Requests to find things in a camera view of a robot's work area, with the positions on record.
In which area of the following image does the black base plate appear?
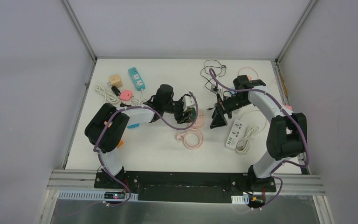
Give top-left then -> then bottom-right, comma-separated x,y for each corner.
94,171 -> 276,203

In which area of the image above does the pink cube socket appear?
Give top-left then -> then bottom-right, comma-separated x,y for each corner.
119,90 -> 133,102

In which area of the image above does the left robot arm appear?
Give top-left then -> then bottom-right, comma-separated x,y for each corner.
84,84 -> 199,189

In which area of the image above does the thin pink cable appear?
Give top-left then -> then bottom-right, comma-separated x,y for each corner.
237,66 -> 277,90

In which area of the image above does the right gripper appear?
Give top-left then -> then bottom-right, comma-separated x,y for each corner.
210,93 -> 252,129

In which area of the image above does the blue cube socket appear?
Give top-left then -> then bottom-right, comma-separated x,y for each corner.
127,123 -> 140,129

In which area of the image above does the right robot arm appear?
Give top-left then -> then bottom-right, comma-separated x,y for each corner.
210,75 -> 309,191

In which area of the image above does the orange power strip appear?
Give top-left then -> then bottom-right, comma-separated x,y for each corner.
117,140 -> 124,148

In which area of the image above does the white bundled cable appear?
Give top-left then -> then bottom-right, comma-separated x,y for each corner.
129,90 -> 149,107

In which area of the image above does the beige dragon cube adapter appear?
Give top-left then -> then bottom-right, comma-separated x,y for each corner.
107,74 -> 123,88

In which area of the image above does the thin black cable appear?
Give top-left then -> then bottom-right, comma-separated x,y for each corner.
200,59 -> 227,93

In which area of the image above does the pink coiled cable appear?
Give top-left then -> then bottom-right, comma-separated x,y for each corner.
175,128 -> 204,151

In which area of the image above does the white cable of orange strip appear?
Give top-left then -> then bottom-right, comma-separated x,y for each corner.
93,83 -> 121,107

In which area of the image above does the dark green cube socket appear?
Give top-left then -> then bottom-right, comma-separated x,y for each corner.
185,107 -> 197,123

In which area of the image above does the teal power strip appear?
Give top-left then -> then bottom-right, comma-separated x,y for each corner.
128,67 -> 145,91

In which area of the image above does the round pink socket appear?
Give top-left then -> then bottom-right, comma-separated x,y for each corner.
191,111 -> 206,129

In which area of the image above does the white power strip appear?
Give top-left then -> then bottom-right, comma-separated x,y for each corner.
224,119 -> 246,151

